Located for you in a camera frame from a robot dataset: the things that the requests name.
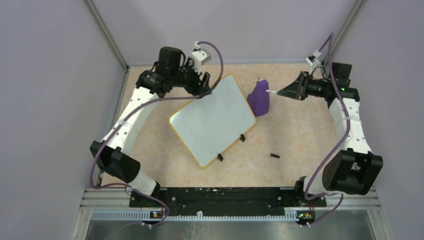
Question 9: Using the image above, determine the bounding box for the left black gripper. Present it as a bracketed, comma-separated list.
[171, 57, 212, 99]

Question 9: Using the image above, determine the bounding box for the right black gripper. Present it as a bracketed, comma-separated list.
[277, 71, 331, 101]

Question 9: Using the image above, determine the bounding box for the yellow-framed whiteboard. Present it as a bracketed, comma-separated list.
[168, 74, 256, 168]

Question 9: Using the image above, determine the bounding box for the black marker cap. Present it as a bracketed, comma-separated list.
[270, 153, 280, 159]

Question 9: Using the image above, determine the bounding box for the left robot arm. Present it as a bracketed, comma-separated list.
[90, 43, 212, 207]

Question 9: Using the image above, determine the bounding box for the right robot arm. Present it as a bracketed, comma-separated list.
[276, 62, 384, 206]

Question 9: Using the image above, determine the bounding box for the purple eraser holder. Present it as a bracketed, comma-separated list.
[246, 79, 270, 117]

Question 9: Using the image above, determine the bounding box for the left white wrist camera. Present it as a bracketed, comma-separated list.
[190, 41, 211, 75]

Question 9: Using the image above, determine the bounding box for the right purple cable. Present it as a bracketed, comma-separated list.
[303, 32, 351, 228]

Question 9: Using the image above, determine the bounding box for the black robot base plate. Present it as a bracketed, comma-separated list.
[129, 186, 327, 218]

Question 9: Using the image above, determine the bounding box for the white cable duct rail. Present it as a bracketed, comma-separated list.
[91, 210, 299, 222]

